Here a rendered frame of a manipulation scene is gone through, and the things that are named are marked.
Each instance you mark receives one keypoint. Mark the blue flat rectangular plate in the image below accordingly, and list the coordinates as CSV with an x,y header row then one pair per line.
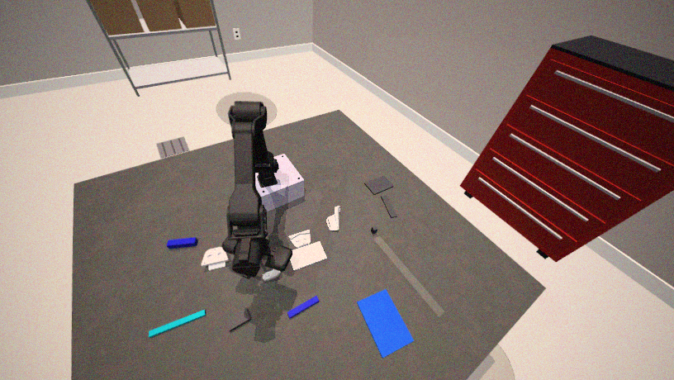
x,y
385,323

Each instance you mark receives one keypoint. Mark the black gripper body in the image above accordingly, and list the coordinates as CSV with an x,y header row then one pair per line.
x,y
278,257

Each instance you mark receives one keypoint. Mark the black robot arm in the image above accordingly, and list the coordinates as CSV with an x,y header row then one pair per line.
x,y
247,121

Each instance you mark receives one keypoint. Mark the cyan flat bar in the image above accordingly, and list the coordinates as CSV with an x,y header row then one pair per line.
x,y
177,323

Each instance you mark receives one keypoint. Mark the blue rectangular bar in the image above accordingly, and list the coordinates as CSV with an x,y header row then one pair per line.
x,y
303,307

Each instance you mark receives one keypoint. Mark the blue rectangular block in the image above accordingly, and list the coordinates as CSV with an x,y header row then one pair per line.
x,y
182,243

